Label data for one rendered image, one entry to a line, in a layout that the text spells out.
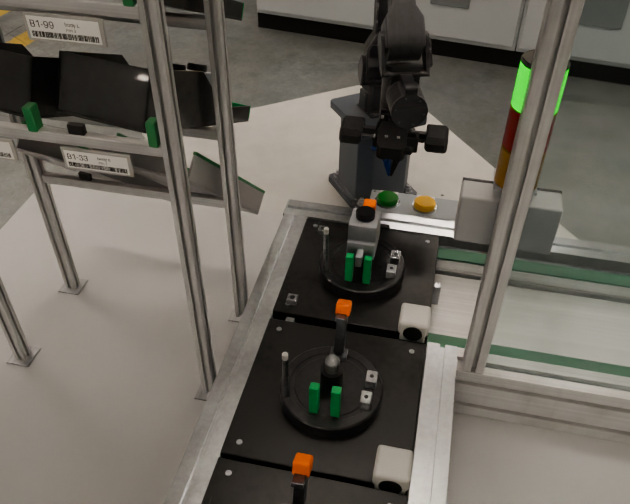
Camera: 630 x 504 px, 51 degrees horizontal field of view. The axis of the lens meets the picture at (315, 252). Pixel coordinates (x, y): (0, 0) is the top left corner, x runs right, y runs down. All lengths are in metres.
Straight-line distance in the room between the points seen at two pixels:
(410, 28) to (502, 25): 2.96
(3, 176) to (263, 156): 1.92
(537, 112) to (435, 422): 0.43
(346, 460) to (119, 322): 0.52
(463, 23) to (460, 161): 2.52
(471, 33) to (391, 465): 3.43
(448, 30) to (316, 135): 2.52
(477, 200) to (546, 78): 0.18
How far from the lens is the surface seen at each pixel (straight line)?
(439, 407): 0.95
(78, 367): 1.17
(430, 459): 0.91
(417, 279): 1.10
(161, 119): 0.75
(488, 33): 4.07
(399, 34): 1.09
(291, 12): 4.35
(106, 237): 1.40
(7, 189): 3.22
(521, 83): 0.75
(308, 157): 1.58
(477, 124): 3.52
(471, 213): 0.84
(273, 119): 1.73
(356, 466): 0.87
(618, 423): 1.08
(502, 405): 1.05
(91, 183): 1.11
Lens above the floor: 1.72
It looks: 41 degrees down
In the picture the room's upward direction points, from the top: 1 degrees clockwise
